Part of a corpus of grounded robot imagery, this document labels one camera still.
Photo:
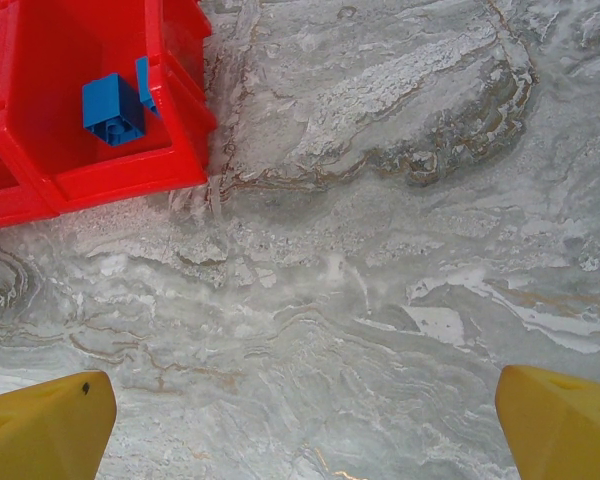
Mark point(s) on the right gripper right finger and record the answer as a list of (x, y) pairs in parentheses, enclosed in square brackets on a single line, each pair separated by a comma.
[(565, 430)]

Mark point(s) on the red plastic bin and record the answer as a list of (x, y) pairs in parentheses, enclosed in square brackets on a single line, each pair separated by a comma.
[(130, 170), (10, 210)]

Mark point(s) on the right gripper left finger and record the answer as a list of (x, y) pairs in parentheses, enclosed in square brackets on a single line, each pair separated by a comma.
[(40, 435)]

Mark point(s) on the blue lego brick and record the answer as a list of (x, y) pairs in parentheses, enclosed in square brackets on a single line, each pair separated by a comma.
[(111, 107), (150, 90)]

